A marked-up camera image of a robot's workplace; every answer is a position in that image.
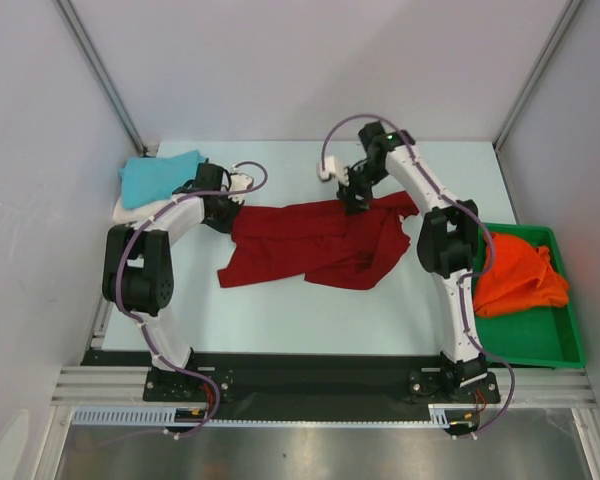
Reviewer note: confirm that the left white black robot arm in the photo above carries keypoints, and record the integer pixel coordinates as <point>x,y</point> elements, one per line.
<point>138,273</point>

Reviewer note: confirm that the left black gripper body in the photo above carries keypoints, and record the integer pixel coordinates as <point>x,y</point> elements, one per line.
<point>226,211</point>

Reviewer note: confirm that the orange t shirt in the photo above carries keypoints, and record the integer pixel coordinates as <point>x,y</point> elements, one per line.
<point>520,277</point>

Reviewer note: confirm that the folded teal t shirt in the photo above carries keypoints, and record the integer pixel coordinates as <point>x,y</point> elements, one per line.
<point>145,180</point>

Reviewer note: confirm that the left aluminium corner post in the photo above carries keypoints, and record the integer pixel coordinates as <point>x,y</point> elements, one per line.
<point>93,59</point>

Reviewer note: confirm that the green plastic tray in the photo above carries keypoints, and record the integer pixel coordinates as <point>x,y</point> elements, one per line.
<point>542,336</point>

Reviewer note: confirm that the folded white t shirt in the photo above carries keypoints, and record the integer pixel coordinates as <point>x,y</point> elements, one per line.
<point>122,215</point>

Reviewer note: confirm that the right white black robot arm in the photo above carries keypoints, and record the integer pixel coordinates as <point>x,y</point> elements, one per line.
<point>449,235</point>

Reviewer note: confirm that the aluminium corner post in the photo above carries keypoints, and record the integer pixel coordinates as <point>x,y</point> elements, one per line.
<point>549,50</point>
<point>93,59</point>

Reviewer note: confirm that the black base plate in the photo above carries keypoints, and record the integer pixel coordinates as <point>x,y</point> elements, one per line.
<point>308,388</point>

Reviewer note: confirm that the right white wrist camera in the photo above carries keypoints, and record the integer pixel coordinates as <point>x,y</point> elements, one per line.
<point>331,168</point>

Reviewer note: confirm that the dark red t shirt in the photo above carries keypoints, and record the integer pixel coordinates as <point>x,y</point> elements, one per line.
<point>319,241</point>

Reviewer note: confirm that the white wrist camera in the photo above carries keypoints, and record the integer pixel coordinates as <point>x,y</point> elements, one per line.
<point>331,168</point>
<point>239,184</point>

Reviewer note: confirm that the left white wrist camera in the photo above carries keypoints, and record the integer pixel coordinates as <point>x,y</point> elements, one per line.
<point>239,184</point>

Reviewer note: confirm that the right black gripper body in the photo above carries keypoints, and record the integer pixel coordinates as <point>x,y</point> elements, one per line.
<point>356,195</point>

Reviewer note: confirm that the aluminium frame rail front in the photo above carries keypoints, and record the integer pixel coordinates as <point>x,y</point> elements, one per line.
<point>535,388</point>

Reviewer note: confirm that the right aluminium corner post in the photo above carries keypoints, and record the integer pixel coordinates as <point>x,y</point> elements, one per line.
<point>549,50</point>

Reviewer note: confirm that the left grey cable duct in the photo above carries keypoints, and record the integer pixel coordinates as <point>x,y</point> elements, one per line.
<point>138,416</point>

